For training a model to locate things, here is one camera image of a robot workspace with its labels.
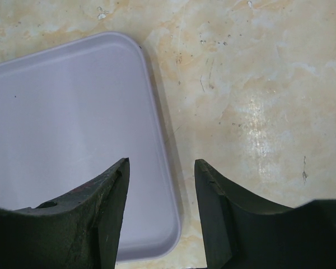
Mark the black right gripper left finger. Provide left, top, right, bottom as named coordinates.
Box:
left=0, top=158, right=130, bottom=268

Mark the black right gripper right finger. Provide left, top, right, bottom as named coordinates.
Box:
left=194, top=159, right=336, bottom=268

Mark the lavender plastic tray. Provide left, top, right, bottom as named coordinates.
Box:
left=0, top=32, right=181, bottom=262

